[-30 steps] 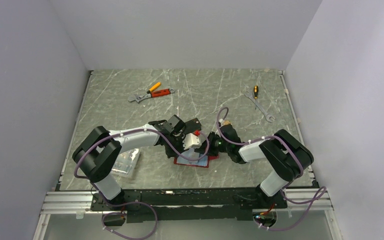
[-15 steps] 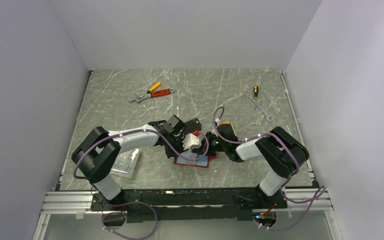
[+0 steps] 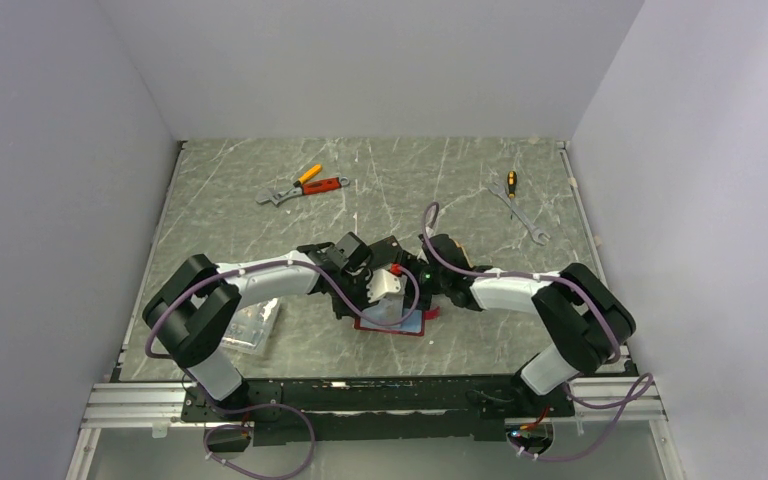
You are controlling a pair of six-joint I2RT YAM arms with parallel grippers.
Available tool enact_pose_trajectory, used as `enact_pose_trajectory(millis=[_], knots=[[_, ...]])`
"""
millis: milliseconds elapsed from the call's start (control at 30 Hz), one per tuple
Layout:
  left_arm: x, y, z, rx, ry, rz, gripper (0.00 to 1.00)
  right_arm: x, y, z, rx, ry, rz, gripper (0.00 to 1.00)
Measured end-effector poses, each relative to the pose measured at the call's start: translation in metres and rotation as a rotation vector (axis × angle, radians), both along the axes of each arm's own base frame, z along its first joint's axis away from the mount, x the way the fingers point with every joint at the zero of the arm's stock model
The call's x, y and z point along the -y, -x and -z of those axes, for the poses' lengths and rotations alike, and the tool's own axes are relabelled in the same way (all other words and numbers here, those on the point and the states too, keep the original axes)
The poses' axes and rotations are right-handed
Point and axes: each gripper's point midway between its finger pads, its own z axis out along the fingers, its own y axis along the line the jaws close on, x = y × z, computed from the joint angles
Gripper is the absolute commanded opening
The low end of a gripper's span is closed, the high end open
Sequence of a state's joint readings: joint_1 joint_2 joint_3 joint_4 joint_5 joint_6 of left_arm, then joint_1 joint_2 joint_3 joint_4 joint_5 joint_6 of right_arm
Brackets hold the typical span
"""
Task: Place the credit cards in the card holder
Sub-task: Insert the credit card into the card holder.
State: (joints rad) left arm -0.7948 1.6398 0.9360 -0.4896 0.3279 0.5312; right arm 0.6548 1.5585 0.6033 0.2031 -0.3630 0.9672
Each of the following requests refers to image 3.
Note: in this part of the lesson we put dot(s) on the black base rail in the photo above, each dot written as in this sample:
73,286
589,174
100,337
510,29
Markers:
480,407

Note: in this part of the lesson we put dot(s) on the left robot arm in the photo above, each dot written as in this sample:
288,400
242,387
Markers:
191,312

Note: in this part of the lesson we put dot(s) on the aluminium frame rail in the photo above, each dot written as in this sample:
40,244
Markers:
157,406

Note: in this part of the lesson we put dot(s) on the clear plastic screw box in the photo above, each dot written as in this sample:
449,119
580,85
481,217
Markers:
251,326

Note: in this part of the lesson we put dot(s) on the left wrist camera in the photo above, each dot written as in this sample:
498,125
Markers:
383,284

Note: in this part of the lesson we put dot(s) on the orange black screwdriver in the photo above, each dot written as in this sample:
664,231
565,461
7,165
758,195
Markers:
511,184

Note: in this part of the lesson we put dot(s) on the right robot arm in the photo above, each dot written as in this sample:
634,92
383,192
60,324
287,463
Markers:
587,324

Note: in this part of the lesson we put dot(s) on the red handled adjustable wrench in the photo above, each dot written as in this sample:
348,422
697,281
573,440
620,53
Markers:
271,196

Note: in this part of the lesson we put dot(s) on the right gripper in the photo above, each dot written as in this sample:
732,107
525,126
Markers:
424,301

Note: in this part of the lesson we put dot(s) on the orange handled pliers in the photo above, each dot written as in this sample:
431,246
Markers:
308,175

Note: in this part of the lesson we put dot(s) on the silver open end wrench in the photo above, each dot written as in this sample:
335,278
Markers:
538,235

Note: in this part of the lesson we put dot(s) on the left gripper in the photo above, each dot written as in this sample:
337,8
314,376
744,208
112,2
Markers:
362,302

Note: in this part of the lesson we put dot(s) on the silver credit card stack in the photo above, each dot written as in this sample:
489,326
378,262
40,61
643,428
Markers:
385,314

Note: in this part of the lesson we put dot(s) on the red leather card holder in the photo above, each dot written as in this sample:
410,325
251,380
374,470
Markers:
428,314

